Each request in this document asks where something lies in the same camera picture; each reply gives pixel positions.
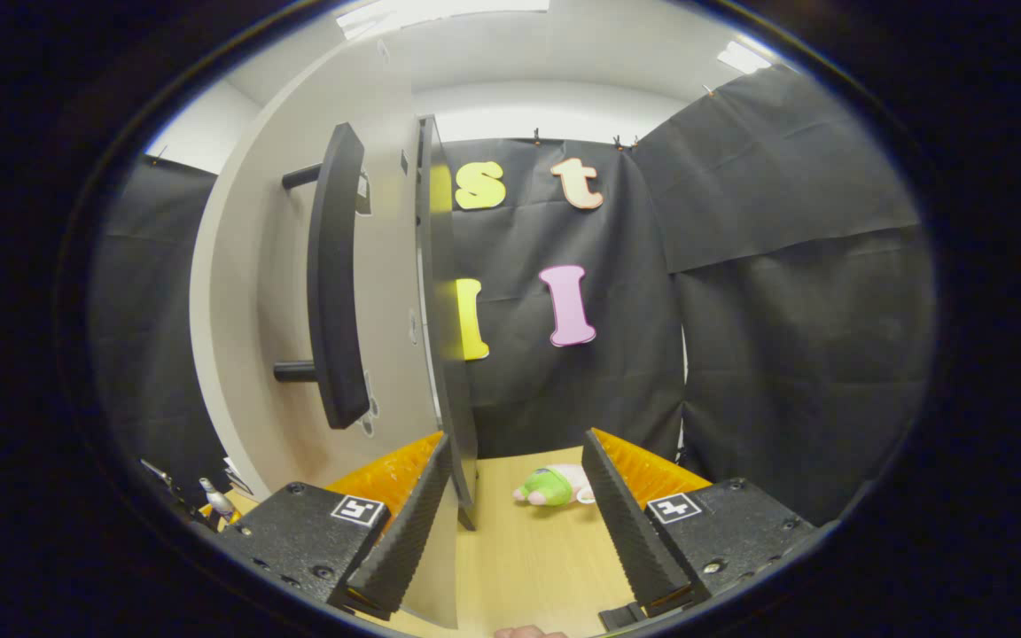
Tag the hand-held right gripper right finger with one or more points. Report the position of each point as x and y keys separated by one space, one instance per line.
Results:
x=630 y=532

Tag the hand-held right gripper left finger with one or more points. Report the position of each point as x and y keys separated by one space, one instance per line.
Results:
x=409 y=536

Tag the silver bottle with pink label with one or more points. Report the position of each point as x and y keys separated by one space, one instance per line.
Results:
x=216 y=501

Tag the dark gray cabinet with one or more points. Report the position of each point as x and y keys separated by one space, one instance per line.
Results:
x=453 y=399

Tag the beige cabinet door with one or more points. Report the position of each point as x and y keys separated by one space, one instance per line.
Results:
x=253 y=266

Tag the green pink plush toy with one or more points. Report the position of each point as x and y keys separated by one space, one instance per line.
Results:
x=550 y=487

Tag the black backdrop cloth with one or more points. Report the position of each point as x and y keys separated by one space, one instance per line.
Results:
x=785 y=354

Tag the small ceiling light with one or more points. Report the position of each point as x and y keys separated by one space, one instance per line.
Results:
x=743 y=58

